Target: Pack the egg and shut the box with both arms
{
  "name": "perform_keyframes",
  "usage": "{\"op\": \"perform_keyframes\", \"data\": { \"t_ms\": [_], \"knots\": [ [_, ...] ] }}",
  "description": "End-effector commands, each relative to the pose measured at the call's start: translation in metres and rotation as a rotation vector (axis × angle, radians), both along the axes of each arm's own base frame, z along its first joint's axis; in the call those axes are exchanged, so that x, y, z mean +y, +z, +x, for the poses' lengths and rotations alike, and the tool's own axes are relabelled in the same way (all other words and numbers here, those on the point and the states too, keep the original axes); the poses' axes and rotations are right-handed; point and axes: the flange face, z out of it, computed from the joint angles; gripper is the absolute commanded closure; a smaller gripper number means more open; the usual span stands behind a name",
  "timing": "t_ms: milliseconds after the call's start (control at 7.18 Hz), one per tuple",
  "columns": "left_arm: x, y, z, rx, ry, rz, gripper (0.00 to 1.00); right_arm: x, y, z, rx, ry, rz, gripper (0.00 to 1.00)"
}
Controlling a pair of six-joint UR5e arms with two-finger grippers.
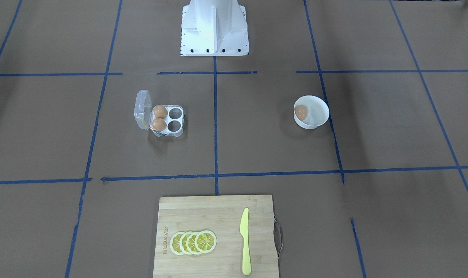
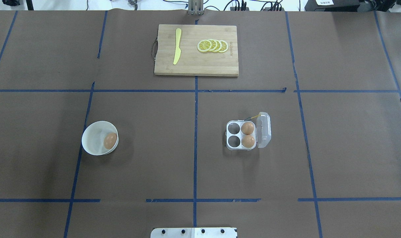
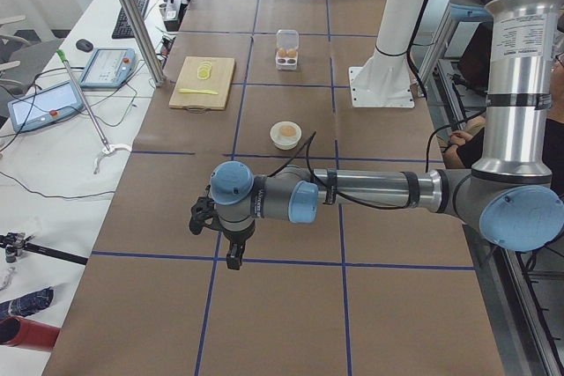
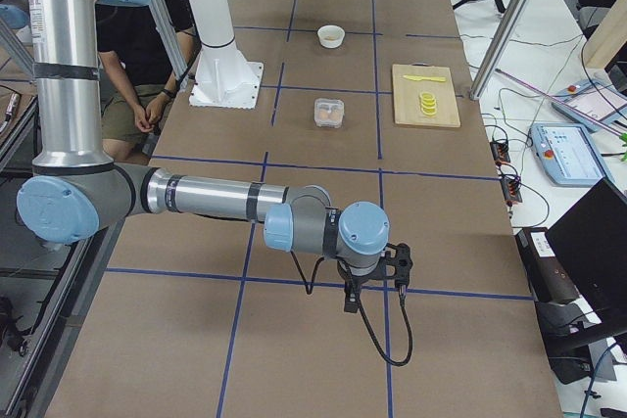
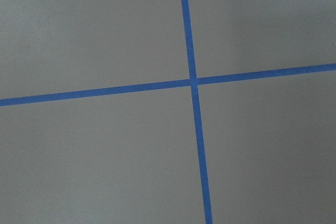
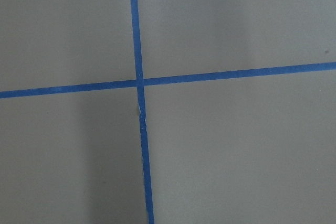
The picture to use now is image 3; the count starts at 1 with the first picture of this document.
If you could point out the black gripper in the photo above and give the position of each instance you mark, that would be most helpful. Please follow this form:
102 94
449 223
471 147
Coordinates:
236 239

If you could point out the brown egg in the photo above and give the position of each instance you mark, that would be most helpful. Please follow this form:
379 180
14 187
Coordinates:
287 131

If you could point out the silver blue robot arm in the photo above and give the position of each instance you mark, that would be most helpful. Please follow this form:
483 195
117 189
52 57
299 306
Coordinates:
505 196

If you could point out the clear plastic egg box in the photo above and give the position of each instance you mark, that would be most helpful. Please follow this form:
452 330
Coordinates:
287 49

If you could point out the white bowl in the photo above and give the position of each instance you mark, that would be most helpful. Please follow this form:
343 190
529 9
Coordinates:
285 143

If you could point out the yellow plastic knife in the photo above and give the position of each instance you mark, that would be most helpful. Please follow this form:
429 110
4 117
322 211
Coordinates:
197 91

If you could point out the wooden cutting board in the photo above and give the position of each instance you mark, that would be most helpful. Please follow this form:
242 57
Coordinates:
220 81

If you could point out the blue patterned cloth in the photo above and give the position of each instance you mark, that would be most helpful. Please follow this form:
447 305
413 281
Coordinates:
28 304

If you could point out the black tripod tool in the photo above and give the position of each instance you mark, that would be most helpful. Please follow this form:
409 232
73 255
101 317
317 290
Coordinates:
16 243

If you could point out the teach pendant far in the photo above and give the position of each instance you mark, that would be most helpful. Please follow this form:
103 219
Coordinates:
108 68

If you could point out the teach pendant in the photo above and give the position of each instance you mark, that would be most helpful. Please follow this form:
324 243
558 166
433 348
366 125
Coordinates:
45 107
108 68

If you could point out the red cylinder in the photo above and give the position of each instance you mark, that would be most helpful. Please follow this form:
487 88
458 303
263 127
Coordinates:
27 334

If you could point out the teach pendant near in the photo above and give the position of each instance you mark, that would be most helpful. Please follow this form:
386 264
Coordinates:
45 107

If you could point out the seated person black shirt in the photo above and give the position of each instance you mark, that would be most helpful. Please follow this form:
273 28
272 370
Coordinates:
465 147

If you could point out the black computer mouse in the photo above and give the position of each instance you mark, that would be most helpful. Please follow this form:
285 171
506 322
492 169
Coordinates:
84 45

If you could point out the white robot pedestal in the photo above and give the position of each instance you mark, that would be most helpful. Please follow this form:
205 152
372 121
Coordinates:
384 80

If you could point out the aluminium frame post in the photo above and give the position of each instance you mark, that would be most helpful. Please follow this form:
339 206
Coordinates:
143 41

